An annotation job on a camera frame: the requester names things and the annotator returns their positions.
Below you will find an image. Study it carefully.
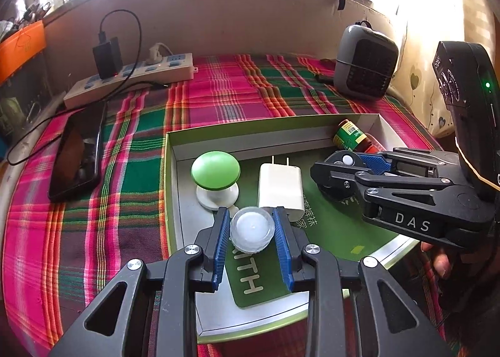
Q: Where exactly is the white USB wall charger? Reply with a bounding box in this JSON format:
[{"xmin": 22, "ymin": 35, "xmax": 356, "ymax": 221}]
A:
[{"xmin": 257, "ymin": 156, "xmax": 303, "ymax": 217}]

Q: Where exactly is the person's right hand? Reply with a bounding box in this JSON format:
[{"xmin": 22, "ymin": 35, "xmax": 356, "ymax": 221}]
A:
[{"xmin": 420, "ymin": 242, "xmax": 456, "ymax": 280}]

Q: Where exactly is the black disc with white circles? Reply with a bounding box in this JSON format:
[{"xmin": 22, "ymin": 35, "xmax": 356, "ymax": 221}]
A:
[{"xmin": 316, "ymin": 149, "xmax": 372, "ymax": 203}]

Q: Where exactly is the black cable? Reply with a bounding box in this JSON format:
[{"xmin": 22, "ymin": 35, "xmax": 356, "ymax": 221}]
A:
[{"xmin": 7, "ymin": 9, "xmax": 170, "ymax": 166}]

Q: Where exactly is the black smartphone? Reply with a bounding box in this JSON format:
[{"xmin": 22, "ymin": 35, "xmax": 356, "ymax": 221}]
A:
[{"xmin": 47, "ymin": 105, "xmax": 108, "ymax": 202}]

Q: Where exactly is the white power strip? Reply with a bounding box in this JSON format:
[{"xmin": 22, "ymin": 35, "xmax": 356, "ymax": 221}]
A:
[{"xmin": 63, "ymin": 53, "xmax": 195, "ymax": 110}]

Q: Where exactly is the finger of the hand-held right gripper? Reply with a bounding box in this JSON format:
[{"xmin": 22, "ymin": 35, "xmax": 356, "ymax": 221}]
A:
[
  {"xmin": 357, "ymin": 147, "xmax": 462, "ymax": 180},
  {"xmin": 310, "ymin": 162, "xmax": 456, "ymax": 207}
]

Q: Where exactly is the clear round jar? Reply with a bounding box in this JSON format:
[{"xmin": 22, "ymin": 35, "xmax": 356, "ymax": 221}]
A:
[{"xmin": 229, "ymin": 207, "xmax": 276, "ymax": 260}]

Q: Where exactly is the green cardboard box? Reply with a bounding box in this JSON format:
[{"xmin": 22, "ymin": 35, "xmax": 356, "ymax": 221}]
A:
[{"xmin": 163, "ymin": 113, "xmax": 426, "ymax": 348}]

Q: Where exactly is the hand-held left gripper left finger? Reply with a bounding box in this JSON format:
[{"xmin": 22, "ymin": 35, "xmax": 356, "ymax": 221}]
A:
[{"xmin": 47, "ymin": 206, "xmax": 232, "ymax": 357}]

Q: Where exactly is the green bottle with red cap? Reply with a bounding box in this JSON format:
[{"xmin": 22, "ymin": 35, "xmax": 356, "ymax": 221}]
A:
[{"xmin": 333, "ymin": 119, "xmax": 385, "ymax": 155}]

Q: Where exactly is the grey portable heater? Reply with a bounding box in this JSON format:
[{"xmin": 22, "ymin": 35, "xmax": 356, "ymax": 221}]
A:
[{"xmin": 333, "ymin": 20, "xmax": 399, "ymax": 101}]

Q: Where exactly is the black power adapter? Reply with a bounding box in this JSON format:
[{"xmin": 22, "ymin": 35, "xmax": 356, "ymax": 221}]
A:
[{"xmin": 92, "ymin": 37, "xmax": 123, "ymax": 80}]

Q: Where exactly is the green mushroom-shaped knob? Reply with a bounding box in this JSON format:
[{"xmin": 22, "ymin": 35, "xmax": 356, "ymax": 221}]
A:
[{"xmin": 191, "ymin": 151, "xmax": 241, "ymax": 210}]

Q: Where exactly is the white plug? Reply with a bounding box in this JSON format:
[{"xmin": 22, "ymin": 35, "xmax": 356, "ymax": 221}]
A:
[{"xmin": 147, "ymin": 42, "xmax": 173, "ymax": 65}]

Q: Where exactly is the clear container with orange rim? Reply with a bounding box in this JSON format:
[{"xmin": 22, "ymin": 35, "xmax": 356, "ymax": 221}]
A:
[{"xmin": 0, "ymin": 21, "xmax": 55, "ymax": 135}]

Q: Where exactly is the cream curtain with hearts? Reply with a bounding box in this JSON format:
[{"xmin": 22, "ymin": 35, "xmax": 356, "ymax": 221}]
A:
[{"xmin": 391, "ymin": 0, "xmax": 489, "ymax": 139}]

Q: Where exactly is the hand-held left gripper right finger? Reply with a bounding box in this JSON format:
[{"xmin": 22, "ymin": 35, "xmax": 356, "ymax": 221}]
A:
[{"xmin": 272, "ymin": 206, "xmax": 458, "ymax": 357}]

